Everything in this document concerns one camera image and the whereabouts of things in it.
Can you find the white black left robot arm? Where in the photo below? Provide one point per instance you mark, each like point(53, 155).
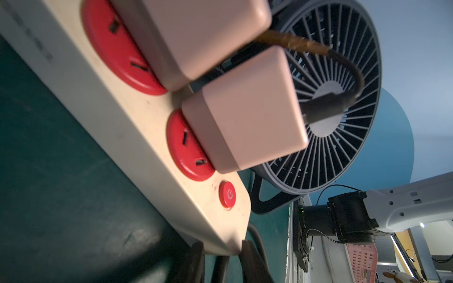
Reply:
point(352, 221)

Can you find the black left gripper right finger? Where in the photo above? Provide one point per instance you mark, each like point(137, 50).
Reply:
point(253, 266)

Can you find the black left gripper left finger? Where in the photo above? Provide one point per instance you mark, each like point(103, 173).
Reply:
point(192, 269)

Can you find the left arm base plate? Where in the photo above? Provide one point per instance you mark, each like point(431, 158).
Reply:
point(299, 243)

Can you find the white red power strip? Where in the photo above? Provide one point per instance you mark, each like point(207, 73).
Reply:
point(129, 125)

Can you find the navy desk fan front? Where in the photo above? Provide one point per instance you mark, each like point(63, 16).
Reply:
point(338, 93)

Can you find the aluminium frame rail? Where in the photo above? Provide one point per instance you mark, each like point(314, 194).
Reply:
point(292, 269)

